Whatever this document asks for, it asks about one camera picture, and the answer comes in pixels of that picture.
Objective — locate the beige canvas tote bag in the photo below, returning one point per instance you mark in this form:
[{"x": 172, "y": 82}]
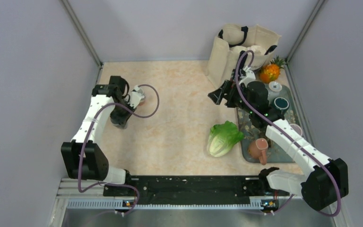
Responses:
[{"x": 234, "y": 39}]

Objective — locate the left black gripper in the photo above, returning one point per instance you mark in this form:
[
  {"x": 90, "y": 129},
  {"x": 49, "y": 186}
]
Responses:
[{"x": 121, "y": 120}]

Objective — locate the toy lettuce head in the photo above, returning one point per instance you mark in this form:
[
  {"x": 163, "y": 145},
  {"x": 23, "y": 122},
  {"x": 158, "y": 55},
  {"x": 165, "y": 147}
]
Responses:
[{"x": 222, "y": 138}]

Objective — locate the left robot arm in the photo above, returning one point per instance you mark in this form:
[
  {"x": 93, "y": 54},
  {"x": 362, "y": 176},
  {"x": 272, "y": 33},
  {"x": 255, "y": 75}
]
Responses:
[{"x": 82, "y": 155}]

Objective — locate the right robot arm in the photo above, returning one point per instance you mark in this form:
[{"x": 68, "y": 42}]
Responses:
[{"x": 323, "y": 181}]

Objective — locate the pink mug small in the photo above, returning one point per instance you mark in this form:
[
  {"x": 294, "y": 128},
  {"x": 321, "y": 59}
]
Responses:
[{"x": 142, "y": 101}]

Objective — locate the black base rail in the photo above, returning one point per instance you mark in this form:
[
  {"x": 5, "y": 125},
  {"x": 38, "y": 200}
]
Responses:
[{"x": 193, "y": 190}]

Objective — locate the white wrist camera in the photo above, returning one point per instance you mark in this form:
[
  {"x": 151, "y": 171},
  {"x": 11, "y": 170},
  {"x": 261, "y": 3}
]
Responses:
[
  {"x": 247, "y": 76},
  {"x": 134, "y": 97}
]

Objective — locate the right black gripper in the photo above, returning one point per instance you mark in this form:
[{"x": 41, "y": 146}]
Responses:
[{"x": 228, "y": 87}]

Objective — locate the dark teal mug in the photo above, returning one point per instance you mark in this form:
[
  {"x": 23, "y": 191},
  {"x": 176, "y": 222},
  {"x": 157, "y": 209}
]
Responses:
[{"x": 281, "y": 104}]

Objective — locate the toy pineapple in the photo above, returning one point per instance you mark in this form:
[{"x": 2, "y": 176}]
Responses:
[{"x": 272, "y": 71}]

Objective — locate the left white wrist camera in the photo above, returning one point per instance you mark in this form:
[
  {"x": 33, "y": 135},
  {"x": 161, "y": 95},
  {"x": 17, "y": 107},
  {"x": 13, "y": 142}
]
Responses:
[{"x": 134, "y": 97}]

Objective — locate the floral grey tray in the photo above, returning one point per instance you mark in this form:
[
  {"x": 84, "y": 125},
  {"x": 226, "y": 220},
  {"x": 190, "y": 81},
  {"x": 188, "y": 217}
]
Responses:
[{"x": 275, "y": 154}]

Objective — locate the pink mug large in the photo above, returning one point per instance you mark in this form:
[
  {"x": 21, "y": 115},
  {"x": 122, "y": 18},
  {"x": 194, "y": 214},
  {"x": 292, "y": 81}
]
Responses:
[{"x": 257, "y": 149}]

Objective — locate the mauve cup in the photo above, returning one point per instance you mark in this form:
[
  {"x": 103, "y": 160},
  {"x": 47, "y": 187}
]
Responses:
[{"x": 297, "y": 129}]

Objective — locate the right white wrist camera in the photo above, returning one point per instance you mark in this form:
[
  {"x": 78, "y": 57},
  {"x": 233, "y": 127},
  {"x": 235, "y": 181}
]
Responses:
[{"x": 247, "y": 76}]

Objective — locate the white grey mug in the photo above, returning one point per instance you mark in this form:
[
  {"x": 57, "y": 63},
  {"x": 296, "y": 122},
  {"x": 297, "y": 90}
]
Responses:
[{"x": 274, "y": 88}]

